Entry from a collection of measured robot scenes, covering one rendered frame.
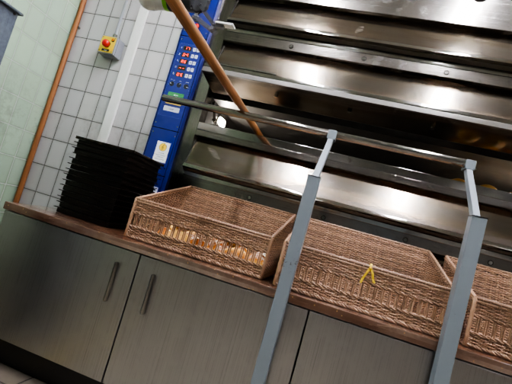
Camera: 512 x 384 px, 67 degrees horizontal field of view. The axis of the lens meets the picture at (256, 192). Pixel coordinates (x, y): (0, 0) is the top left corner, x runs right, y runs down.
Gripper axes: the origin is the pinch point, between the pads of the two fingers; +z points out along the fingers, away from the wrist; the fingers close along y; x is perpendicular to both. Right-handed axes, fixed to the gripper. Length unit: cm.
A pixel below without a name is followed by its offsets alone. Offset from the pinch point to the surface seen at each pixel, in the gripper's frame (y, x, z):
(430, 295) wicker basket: 79, -4, 86
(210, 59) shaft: 30.4, 24.3, 7.5
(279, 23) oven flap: -27, -54, 1
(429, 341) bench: 91, 1, 88
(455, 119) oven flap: 9, -39, 88
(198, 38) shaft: 30.3, 35.5, 7.8
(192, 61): 1, -52, -38
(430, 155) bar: 33, -17, 78
